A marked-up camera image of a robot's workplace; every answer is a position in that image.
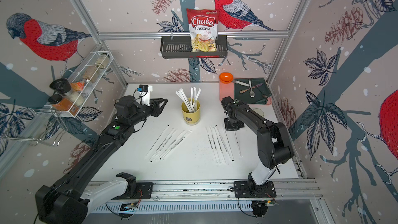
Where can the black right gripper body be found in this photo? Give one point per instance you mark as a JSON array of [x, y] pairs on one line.
[[231, 125]]

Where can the pink tray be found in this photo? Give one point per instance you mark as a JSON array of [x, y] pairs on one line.
[[226, 90]]

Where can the eleventh straw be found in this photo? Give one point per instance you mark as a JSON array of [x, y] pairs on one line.
[[237, 144]]

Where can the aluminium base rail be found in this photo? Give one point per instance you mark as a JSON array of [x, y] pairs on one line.
[[179, 196]]

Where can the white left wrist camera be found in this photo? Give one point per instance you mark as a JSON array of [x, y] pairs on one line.
[[145, 91]]

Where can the black wall basket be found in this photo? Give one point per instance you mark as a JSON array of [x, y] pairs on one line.
[[179, 47]]

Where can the orange bowl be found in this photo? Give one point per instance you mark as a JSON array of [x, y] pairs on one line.
[[226, 78]]

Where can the white handle knife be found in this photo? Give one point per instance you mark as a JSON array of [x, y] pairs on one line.
[[241, 83]]

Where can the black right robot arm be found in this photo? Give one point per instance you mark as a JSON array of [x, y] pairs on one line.
[[274, 146]]

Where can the yellow straw cup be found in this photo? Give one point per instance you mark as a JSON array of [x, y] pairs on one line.
[[191, 118]]

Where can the bundle wrapped straws in cup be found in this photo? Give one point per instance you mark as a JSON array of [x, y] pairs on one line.
[[190, 103]]

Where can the black lid spice jar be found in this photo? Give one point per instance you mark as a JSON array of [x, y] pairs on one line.
[[61, 86]]

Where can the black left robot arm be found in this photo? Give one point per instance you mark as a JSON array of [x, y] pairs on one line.
[[64, 202]]

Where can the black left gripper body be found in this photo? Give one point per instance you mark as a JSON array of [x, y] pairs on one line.
[[154, 109]]

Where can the green mat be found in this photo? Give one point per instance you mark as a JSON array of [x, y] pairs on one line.
[[262, 94]]

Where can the white wire spice rack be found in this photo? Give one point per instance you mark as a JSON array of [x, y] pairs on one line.
[[83, 82]]

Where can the Chuba cassava chips bag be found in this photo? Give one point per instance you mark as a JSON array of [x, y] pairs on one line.
[[203, 28]]

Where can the orange spice jar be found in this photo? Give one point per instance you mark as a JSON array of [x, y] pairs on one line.
[[61, 103]]

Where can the metal spoon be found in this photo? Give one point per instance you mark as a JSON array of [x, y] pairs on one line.
[[251, 93]]

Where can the wooden spoon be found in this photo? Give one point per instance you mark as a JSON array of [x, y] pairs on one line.
[[255, 86]]

